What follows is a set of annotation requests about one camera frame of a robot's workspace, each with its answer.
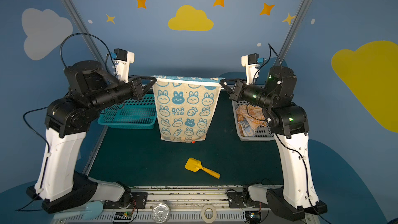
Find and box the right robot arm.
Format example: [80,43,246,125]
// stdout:
[220,66,328,222]

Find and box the clear round lid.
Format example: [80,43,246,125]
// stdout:
[152,203,171,224]

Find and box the aluminium frame right post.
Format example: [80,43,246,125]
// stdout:
[266,0,313,66]

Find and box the blue bunny towel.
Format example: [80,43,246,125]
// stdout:
[152,75,222,143]

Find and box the yellow toy shovel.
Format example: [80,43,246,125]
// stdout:
[185,158,220,179]

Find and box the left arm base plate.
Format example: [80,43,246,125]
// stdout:
[104,192,148,209]

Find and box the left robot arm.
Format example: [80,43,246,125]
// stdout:
[27,61,156,214]

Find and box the grey plastic basket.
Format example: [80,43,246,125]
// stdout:
[232,101,274,142]

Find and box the aluminium frame left post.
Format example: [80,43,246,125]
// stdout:
[59,0,116,77]

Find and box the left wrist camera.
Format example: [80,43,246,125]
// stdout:
[111,48,135,83]

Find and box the circuit board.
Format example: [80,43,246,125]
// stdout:
[113,212,133,224]
[245,212,262,224]

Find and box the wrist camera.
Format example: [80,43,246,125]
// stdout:
[241,54,264,85]
[111,48,135,83]

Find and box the teal plastic basket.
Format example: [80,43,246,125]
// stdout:
[97,94,157,130]

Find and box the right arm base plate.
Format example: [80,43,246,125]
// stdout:
[226,189,268,209]

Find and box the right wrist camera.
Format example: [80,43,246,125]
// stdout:
[241,54,264,85]

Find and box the white tape roll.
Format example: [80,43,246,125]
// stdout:
[201,204,217,224]

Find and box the left circuit board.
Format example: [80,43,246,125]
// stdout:
[113,212,133,224]

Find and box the right circuit board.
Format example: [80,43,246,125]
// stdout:
[245,212,262,224]

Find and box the aluminium frame post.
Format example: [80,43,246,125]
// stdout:
[59,0,116,77]
[266,0,313,66]

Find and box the orange patterned towel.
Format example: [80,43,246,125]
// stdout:
[236,104,267,137]

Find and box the aluminium front rail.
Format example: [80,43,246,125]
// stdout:
[51,185,321,224]

